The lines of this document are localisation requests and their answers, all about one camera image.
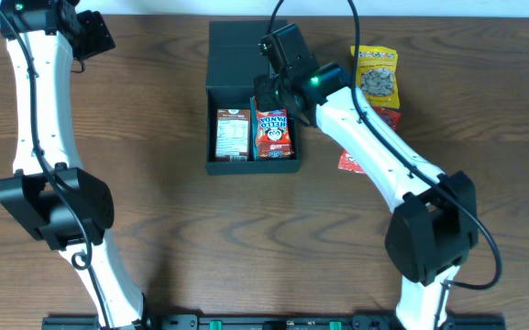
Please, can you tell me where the black gift box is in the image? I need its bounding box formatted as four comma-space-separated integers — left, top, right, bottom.
205, 20, 301, 175

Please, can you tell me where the red Hello Panda box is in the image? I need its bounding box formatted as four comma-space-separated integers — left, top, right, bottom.
253, 98, 295, 160

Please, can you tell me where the yellow seed snack bag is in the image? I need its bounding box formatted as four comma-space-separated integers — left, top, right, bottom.
351, 46, 400, 109

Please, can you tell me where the brown white snack box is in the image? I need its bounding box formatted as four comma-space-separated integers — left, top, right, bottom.
215, 108, 251, 161

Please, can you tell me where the red dried cranberry bag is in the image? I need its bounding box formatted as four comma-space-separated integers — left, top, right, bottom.
336, 105, 402, 175

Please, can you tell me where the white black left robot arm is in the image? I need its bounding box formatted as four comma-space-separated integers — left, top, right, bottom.
0, 0, 151, 329

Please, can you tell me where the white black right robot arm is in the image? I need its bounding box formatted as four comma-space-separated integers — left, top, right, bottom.
254, 24, 478, 329

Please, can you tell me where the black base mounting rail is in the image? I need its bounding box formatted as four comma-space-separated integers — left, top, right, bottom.
41, 313, 506, 330

